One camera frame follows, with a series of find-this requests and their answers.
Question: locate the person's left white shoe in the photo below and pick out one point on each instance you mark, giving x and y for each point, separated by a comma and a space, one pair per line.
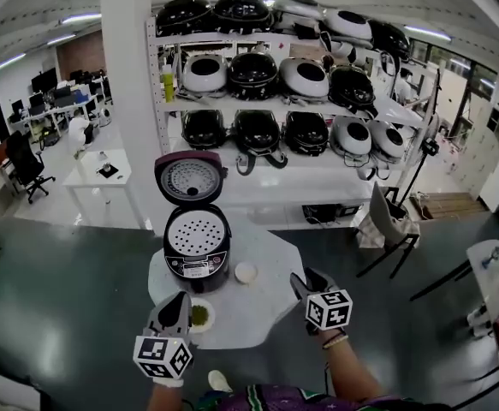
219, 381

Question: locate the ceiling tube light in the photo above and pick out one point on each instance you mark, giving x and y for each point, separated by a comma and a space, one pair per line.
6, 63
428, 33
81, 18
61, 39

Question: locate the black equipment box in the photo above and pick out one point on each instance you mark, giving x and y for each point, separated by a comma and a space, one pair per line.
330, 213

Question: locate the person's right forearm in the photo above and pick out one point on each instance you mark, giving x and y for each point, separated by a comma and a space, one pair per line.
352, 371

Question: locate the grey chair with black legs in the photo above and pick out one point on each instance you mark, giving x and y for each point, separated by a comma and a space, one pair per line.
381, 212

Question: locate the person's left forearm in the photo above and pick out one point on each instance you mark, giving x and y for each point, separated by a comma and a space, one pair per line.
165, 398

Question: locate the small teal goblet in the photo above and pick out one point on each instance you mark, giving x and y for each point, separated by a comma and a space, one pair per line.
491, 256

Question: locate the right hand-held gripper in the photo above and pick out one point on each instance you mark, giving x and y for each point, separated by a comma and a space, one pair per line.
328, 311

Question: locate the wooden pallet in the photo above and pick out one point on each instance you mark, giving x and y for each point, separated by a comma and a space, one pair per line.
450, 206

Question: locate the black office chair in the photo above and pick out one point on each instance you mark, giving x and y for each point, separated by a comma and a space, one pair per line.
24, 165

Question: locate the maroon rice cooker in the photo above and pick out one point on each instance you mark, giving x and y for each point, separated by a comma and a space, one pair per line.
195, 268

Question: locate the black square mat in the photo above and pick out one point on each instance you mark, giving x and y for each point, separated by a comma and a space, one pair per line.
107, 171

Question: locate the marble table with black legs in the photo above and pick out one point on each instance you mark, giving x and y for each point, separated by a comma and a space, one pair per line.
488, 281

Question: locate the white plate of green beans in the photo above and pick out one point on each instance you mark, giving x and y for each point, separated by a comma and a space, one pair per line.
202, 315

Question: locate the purple and green jersey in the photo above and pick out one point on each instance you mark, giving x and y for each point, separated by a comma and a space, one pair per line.
296, 400

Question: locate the black tripod with camera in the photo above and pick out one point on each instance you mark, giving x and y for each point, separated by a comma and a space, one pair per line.
429, 147

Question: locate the white perforated steamer tray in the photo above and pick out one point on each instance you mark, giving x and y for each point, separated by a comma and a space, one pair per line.
195, 234

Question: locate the office desks with monitors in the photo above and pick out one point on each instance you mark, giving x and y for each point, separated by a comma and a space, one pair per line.
56, 101

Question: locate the white table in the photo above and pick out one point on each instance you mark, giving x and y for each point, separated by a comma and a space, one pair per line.
86, 171

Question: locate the yellow-green bottle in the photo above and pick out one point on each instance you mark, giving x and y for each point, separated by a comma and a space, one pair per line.
168, 84

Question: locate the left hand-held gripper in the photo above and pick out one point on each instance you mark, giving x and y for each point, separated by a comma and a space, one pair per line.
150, 353

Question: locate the white metal shelf rack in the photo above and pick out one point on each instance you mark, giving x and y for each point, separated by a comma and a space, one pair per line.
275, 182

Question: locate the small white bowl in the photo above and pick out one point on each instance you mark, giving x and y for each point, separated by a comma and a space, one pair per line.
246, 271

